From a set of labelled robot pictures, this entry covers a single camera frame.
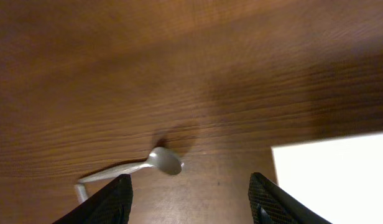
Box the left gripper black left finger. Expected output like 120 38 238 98
54 174 133 224

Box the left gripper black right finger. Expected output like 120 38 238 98
248 172 330 224

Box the small steel teaspoon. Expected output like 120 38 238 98
74 184 88 204
78 147 183 184

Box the white cutlery tray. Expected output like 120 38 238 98
272 133 383 223

